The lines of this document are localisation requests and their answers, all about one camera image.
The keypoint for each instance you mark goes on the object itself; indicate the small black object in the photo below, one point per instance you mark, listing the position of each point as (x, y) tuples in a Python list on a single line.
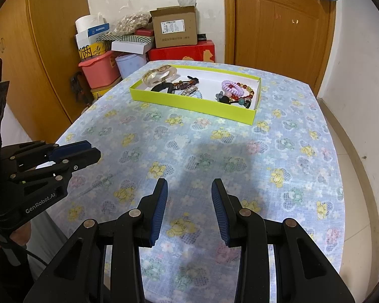
[(202, 37)]

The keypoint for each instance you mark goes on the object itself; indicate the person's left hand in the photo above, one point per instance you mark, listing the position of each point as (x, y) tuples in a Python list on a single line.
[(22, 233)]

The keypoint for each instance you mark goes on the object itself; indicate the wooden wardrobe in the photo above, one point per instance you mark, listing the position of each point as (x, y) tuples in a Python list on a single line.
[(44, 53)]

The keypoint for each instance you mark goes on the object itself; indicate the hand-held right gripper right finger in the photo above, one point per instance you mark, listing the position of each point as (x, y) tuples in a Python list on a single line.
[(220, 214)]

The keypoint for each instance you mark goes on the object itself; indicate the clear bag of nuts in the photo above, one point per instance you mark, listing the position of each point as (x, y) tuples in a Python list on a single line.
[(131, 23)]

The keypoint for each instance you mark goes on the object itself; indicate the dark red box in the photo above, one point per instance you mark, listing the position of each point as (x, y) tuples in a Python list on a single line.
[(144, 32)]

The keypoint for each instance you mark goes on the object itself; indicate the yellow tin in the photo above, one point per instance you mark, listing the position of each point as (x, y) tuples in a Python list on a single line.
[(102, 93)]

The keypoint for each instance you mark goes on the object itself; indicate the yellow printed box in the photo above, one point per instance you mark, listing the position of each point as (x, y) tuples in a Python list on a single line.
[(91, 52)]

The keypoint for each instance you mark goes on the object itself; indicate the silver blue hair clip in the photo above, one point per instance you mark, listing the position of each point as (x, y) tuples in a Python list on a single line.
[(192, 93)]

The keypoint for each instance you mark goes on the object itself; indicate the white flat box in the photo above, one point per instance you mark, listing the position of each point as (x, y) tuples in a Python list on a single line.
[(129, 47)]

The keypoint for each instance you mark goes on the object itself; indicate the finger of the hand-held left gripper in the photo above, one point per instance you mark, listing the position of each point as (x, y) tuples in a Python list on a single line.
[(82, 161), (69, 150)]

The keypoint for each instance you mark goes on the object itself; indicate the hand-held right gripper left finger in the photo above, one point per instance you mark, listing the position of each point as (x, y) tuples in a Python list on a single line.
[(158, 214)]

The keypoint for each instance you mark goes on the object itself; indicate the light blue bucket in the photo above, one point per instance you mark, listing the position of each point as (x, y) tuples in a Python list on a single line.
[(131, 66)]

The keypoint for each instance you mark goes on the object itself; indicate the white crumpled paper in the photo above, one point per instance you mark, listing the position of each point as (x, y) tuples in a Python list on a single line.
[(186, 1)]

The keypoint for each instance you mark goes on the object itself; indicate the dark brown bag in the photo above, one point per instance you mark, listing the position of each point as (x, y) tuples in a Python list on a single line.
[(80, 86)]

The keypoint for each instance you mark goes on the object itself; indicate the black wristband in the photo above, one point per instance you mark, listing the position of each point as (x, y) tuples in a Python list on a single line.
[(162, 87)]

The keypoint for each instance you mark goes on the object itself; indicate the white paper roll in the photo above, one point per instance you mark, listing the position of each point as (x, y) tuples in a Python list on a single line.
[(88, 23)]

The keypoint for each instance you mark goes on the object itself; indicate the brown beaded hair clip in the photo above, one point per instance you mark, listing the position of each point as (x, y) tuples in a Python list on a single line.
[(186, 83)]

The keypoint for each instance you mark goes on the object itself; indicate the wooden door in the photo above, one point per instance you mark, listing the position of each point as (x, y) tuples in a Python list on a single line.
[(281, 38)]

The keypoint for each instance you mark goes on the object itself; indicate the red box with gold figures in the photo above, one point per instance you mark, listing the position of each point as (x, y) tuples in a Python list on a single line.
[(180, 52)]

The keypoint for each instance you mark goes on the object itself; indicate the pink plastic bin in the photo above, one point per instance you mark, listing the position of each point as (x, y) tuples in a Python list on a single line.
[(99, 71)]

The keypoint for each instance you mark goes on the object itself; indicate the open cardboard box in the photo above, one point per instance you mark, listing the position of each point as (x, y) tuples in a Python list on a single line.
[(173, 31)]

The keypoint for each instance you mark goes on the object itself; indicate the green striped box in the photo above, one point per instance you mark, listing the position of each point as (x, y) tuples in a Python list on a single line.
[(139, 39)]

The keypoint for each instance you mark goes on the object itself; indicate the yellow-green shallow box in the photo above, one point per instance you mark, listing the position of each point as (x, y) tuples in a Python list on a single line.
[(192, 104)]

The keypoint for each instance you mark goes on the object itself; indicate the person's left forearm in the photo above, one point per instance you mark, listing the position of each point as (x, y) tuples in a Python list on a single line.
[(3, 277)]

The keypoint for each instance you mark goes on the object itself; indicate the white box with blue label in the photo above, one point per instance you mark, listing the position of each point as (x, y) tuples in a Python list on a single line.
[(93, 34)]

